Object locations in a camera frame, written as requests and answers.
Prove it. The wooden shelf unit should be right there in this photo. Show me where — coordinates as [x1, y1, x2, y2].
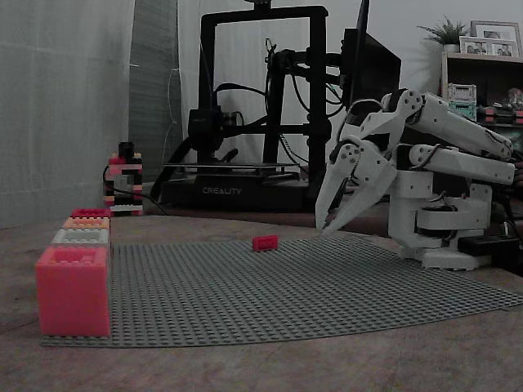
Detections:
[440, 51, 523, 136]

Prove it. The black monitor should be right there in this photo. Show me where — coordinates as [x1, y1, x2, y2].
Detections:
[340, 0, 403, 120]

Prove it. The black crate with red labels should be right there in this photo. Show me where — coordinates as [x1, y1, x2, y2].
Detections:
[477, 105, 523, 124]

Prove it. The small red Lego brick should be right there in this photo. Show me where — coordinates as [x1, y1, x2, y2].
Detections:
[252, 235, 279, 252]

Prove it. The orange lego block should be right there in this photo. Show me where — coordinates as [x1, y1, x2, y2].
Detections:
[61, 216, 111, 230]

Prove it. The grey Lego baseplate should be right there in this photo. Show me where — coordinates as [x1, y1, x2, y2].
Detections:
[39, 234, 523, 349]

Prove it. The grey curtain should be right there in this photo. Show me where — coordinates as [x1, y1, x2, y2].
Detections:
[127, 0, 184, 194]

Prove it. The white storage crate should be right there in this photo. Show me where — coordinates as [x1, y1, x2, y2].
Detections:
[447, 82, 478, 102]

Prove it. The large pink lego block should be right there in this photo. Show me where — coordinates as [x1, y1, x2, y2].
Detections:
[34, 246, 111, 338]

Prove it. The green storage crate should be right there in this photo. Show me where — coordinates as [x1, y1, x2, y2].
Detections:
[448, 100, 478, 122]

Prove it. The red white black brick tower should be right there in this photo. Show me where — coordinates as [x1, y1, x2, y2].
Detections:
[102, 140, 145, 217]

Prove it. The grey lego block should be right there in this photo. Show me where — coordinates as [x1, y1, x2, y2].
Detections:
[51, 228, 111, 247]

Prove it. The black Creality 3D printer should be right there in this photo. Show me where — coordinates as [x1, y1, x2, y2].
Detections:
[157, 0, 353, 213]

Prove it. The sheer white curtain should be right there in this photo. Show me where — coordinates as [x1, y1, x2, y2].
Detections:
[0, 0, 136, 229]

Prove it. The green potted plant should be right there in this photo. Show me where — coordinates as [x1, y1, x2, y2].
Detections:
[416, 15, 471, 54]

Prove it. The wide white picture frame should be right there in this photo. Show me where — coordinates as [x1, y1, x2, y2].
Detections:
[458, 35, 519, 58]

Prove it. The red lego block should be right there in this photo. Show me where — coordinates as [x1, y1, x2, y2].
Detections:
[71, 207, 112, 219]

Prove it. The large white picture frame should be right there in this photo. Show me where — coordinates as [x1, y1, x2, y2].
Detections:
[470, 20, 522, 42]

